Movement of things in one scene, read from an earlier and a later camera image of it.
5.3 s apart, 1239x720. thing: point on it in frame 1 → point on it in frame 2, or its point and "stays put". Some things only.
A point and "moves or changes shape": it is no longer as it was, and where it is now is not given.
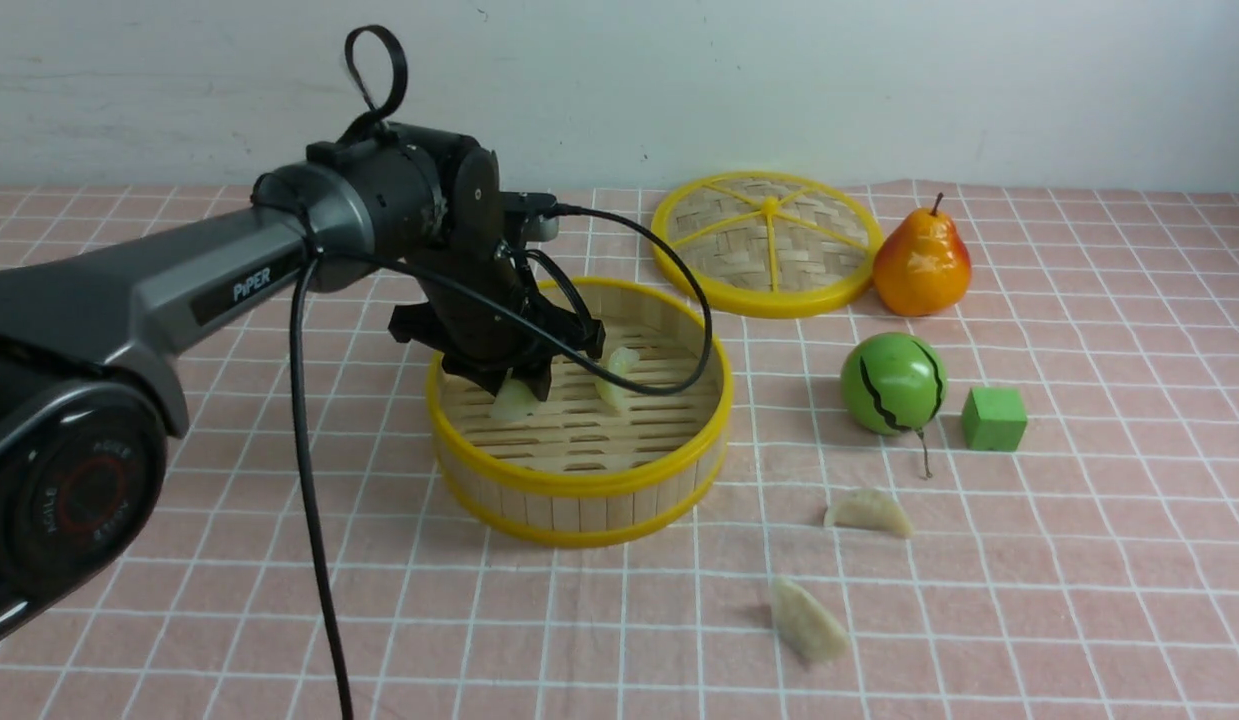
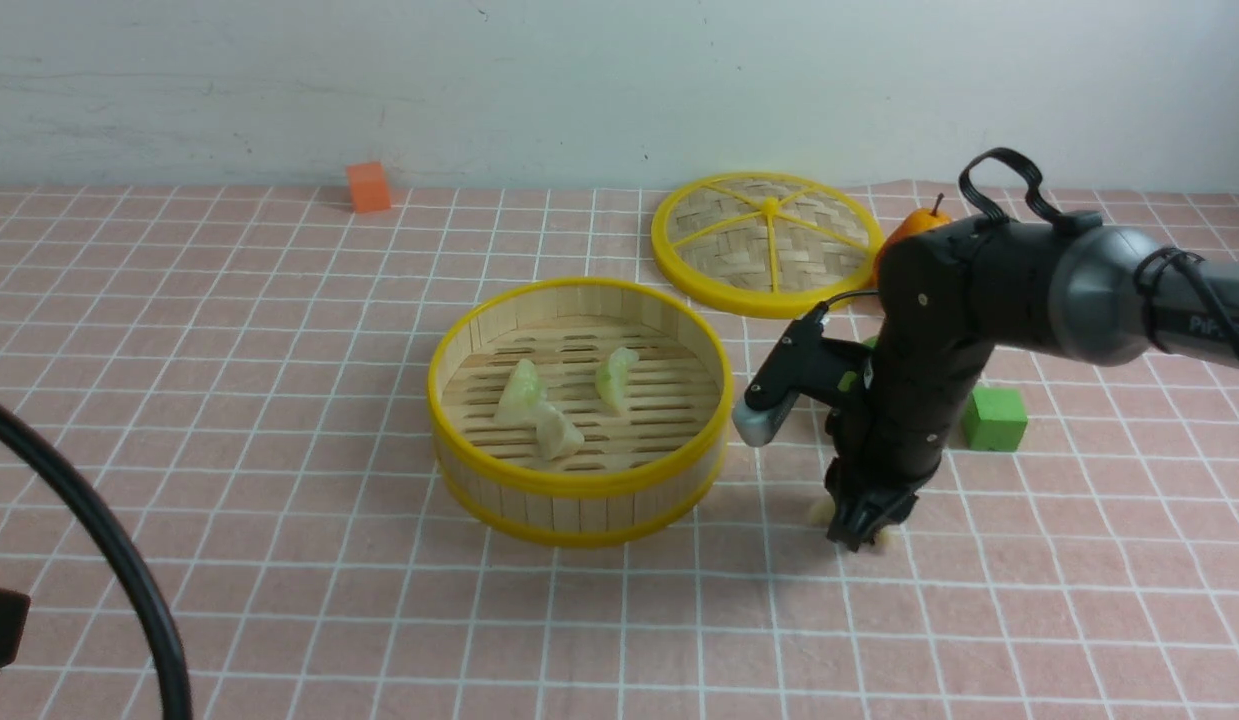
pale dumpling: [622, 361] stays put
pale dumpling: [514, 402] stays put
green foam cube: [994, 418] stays put
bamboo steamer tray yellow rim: [624, 445] stays put
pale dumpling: [869, 508] moves or changes shape
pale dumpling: [805, 622] → [556, 437]
